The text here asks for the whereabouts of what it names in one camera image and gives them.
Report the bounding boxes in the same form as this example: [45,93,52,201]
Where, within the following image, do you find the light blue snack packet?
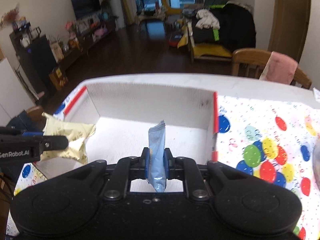
[148,120,167,193]

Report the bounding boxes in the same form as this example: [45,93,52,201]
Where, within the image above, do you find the cream yellow snack packet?
[40,112,96,165]

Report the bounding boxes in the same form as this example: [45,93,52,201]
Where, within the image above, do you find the clear plastic bag of snacks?
[312,138,320,189]

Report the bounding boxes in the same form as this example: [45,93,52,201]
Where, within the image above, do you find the dark blue jeans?
[6,110,39,132]

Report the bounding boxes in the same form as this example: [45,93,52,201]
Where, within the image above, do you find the wooden chair with jeans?
[26,106,46,130]

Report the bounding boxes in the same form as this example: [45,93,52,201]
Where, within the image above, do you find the white cabinet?
[0,58,34,126]

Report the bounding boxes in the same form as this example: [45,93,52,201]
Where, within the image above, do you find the red cardboard shoe box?
[34,81,221,193]

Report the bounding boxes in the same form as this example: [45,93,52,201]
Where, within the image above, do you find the dark wooden tv cabinet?
[9,17,116,96]

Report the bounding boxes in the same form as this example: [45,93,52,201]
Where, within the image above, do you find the balloon birthday tablecloth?
[10,88,319,239]

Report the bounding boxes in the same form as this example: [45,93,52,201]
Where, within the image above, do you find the wooden chair with pink cloth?
[232,48,312,89]

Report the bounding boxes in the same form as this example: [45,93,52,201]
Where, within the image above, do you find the black television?
[71,0,100,20]

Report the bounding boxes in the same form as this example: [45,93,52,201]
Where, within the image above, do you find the pink cloth on chair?
[259,51,298,85]

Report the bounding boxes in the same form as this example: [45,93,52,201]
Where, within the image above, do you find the white garment on sofa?
[195,9,220,29]

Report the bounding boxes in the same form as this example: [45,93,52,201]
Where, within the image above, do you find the dark sofa with clothes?
[186,2,257,61]

